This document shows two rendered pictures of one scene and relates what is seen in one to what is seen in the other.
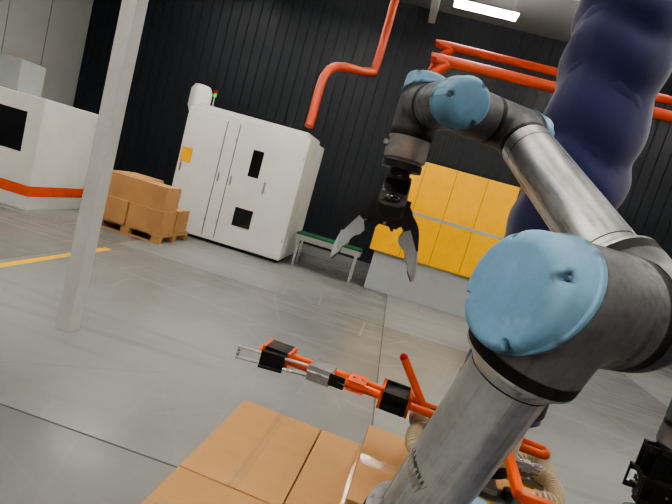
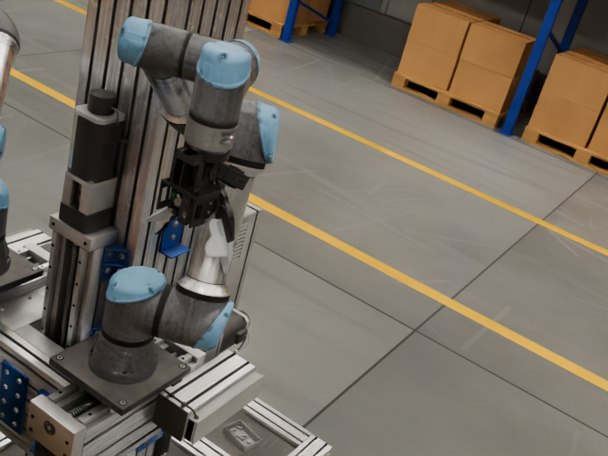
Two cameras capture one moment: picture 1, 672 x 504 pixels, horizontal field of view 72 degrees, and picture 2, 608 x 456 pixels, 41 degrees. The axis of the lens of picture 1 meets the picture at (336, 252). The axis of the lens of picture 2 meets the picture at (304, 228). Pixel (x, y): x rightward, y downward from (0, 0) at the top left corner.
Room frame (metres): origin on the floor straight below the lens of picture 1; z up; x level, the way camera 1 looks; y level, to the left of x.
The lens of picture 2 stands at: (1.85, 0.49, 2.19)
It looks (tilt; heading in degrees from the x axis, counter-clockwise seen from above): 26 degrees down; 201
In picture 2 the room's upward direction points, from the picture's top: 16 degrees clockwise
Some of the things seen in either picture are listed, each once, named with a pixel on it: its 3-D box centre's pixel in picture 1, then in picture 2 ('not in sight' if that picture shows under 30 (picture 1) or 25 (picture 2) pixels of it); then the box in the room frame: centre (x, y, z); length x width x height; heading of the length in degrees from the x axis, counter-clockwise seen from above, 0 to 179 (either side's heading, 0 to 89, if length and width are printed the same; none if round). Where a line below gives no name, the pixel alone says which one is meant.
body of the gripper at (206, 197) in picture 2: (392, 196); (196, 181); (0.85, -0.07, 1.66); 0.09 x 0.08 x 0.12; 174
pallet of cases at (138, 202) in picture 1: (145, 206); not in sight; (7.69, 3.28, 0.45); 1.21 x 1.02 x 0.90; 84
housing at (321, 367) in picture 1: (321, 372); not in sight; (1.25, -0.05, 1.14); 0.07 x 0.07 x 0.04; 78
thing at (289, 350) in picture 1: (278, 354); not in sight; (1.28, 0.08, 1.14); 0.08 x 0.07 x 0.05; 78
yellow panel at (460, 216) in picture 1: (434, 236); not in sight; (8.71, -1.70, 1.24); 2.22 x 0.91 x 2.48; 84
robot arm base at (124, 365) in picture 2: not in sight; (125, 344); (0.60, -0.30, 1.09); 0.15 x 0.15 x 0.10
